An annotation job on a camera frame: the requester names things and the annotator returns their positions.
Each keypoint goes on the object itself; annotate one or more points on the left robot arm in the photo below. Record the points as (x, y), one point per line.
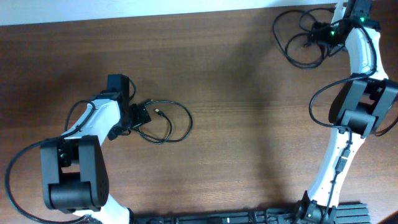
(74, 176)

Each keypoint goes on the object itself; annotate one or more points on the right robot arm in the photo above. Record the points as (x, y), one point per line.
(357, 111)

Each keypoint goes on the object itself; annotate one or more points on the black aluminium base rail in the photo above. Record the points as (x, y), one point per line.
(343, 214)

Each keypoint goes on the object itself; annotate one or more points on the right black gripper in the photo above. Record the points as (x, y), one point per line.
(325, 30)

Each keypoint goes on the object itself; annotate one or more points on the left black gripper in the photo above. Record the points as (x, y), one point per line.
(142, 115)

